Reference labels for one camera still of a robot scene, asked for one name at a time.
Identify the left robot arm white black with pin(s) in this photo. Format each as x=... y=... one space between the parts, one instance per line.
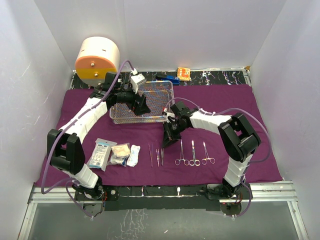
x=64 y=145

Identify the small blue white packet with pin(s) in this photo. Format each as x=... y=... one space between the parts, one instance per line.
x=117 y=160

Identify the purple cloth wrap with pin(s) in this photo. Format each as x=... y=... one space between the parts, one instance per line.
x=212 y=98

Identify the round white drawer box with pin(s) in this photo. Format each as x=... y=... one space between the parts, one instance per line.
x=97 y=56

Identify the wire mesh metal tray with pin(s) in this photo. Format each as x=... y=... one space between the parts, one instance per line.
x=158 y=94

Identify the white gauze packet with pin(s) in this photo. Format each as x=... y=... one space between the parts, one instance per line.
x=101 y=154

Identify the beige bandage roll packet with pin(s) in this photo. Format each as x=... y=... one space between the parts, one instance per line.
x=121 y=150

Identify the metal surgical scissors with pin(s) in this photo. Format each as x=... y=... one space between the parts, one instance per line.
x=194 y=161

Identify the metal forceps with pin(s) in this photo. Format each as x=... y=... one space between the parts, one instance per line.
x=207 y=158
x=182 y=159

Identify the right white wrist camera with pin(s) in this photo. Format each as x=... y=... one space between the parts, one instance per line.
x=169 y=116

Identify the thin metal tweezers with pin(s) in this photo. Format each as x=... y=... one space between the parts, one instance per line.
x=150 y=146

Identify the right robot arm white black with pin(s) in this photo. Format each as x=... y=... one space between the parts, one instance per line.
x=239 y=138

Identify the orange small box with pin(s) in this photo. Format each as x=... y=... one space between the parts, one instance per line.
x=184 y=74

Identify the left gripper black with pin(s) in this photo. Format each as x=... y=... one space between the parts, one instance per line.
x=139 y=108

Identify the blue black stapler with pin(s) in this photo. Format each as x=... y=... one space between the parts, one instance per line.
x=164 y=77

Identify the black base frame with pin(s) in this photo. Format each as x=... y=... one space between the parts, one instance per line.
x=209 y=197

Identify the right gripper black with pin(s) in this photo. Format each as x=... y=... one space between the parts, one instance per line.
x=169 y=137

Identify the wide metal tweezers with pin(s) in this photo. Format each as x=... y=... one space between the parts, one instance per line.
x=158 y=156

